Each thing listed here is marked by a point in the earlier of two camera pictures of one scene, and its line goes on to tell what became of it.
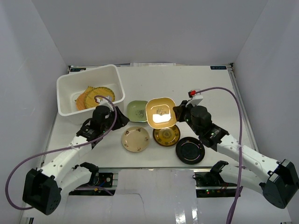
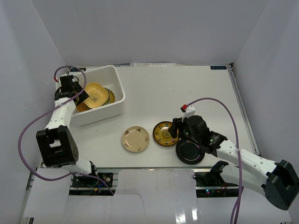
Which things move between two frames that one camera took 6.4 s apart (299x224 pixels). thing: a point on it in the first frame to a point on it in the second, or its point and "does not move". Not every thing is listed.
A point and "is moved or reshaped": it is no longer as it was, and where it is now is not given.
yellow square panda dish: x=160 y=112 to x=98 y=94
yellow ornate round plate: x=167 y=136 does not move
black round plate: x=190 y=150 does not move
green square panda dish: x=136 y=110 is moved or reshaped
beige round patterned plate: x=135 y=139 does not move
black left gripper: x=118 y=118 to x=76 y=94
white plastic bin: x=69 y=86 does not move
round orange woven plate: x=80 y=101 does not move
